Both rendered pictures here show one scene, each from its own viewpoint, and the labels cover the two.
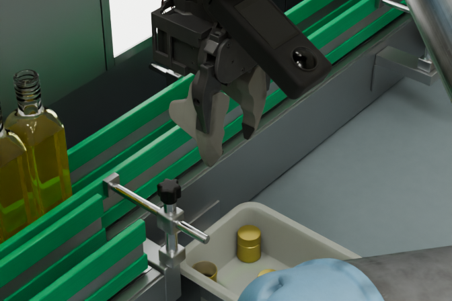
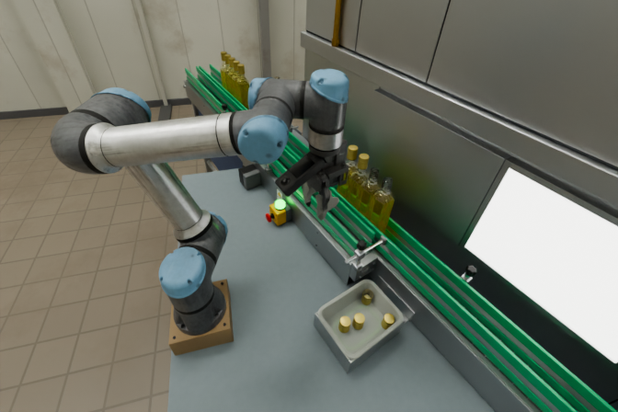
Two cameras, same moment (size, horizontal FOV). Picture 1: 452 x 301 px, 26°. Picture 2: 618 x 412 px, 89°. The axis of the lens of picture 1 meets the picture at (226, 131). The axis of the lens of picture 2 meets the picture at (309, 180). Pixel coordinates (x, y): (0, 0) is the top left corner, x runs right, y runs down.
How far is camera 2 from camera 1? 1.05 m
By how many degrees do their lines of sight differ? 77
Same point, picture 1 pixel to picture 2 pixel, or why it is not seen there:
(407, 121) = not seen: outside the picture
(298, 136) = (472, 371)
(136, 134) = (428, 262)
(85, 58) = (452, 229)
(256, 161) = (440, 335)
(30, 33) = (437, 194)
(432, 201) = not seen: outside the picture
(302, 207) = (425, 368)
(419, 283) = (101, 97)
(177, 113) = not seen: hidden behind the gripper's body
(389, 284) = (106, 95)
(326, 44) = (532, 384)
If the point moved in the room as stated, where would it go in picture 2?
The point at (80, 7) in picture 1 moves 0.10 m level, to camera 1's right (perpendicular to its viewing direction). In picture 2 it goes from (461, 211) to (464, 236)
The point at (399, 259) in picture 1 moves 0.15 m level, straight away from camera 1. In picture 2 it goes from (113, 100) to (162, 120)
